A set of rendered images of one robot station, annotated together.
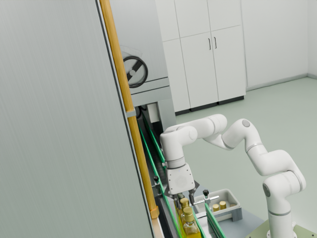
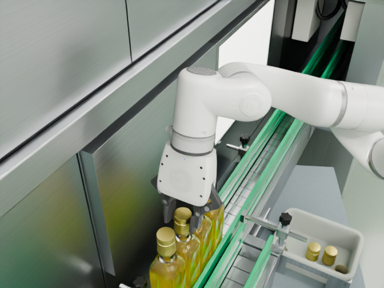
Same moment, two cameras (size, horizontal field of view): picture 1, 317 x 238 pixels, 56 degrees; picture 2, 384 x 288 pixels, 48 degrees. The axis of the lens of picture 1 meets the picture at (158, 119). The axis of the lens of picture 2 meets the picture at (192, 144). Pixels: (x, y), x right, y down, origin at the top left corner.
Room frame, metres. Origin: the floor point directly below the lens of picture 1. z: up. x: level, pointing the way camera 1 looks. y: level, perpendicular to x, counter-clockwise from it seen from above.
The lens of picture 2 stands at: (0.54, -0.37, 1.77)
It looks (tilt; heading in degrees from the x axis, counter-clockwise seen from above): 39 degrees down; 35
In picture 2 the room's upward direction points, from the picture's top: straight up
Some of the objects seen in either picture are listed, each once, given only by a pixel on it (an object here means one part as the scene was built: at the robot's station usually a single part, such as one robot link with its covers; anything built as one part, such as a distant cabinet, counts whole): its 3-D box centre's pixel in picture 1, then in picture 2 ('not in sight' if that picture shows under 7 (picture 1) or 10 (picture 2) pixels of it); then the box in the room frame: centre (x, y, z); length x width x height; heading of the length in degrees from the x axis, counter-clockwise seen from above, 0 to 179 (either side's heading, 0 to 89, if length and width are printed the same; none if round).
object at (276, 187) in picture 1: (279, 192); not in sight; (1.05, -0.45, 1.05); 0.13 x 0.10 x 0.16; 99
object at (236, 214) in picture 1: (212, 210); (304, 248); (1.34, -0.19, 0.79); 0.27 x 0.17 x 0.08; 97
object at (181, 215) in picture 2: (185, 205); (183, 220); (0.98, -0.04, 1.14); 0.04 x 0.04 x 0.04
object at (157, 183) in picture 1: (154, 188); (236, 151); (1.43, 0.10, 0.94); 0.07 x 0.04 x 0.13; 97
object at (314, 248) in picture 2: (216, 209); (313, 251); (1.34, -0.21, 0.79); 0.04 x 0.04 x 0.04
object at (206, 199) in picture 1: (202, 202); (273, 229); (1.22, -0.13, 0.95); 0.17 x 0.03 x 0.12; 97
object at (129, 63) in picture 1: (132, 72); not in sight; (2.01, 0.11, 1.49); 0.21 x 0.05 x 0.21; 97
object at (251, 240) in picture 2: (201, 219); (262, 252); (1.21, -0.12, 0.85); 0.09 x 0.04 x 0.07; 97
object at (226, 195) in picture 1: (216, 208); (315, 250); (1.34, -0.22, 0.80); 0.22 x 0.17 x 0.09; 97
